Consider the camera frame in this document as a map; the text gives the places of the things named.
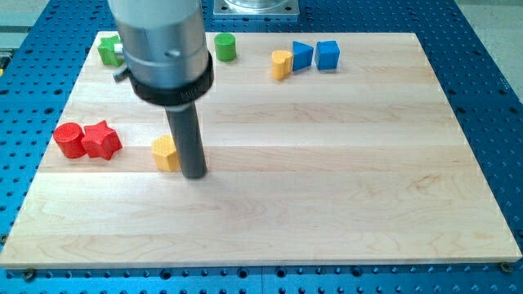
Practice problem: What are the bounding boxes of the yellow hexagon block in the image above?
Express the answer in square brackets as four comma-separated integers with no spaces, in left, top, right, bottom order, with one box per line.
[151,135,180,172]

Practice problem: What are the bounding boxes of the blue cube block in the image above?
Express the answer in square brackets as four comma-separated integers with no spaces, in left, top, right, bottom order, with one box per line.
[315,40,341,70]

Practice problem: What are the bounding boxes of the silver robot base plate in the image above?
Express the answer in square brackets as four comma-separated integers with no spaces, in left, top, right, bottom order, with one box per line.
[212,0,300,18]

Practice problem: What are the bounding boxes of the blue triangle block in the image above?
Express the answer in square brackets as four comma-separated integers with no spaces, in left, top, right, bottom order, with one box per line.
[292,41,314,72]

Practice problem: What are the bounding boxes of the green cylinder block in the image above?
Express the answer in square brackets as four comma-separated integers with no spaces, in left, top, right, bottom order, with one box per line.
[214,33,236,62]

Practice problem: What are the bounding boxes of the yellow heart block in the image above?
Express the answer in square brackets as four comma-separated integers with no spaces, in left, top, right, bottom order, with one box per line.
[271,50,293,80]

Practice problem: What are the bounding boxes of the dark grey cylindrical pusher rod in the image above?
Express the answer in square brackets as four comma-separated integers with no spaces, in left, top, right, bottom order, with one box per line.
[166,103,207,179]

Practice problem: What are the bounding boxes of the red cylinder block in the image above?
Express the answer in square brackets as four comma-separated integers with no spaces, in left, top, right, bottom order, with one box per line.
[53,122,86,158]

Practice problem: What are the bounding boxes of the light wooden board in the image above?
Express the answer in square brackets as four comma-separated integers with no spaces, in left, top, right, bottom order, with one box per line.
[1,33,521,269]

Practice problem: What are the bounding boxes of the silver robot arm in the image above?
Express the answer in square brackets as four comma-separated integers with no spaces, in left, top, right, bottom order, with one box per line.
[108,0,214,179]

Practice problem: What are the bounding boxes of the red star block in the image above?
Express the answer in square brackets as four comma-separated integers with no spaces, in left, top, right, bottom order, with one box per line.
[81,120,123,160]

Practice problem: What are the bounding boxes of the green star block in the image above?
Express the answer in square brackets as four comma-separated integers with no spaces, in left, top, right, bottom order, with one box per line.
[97,35,123,67]

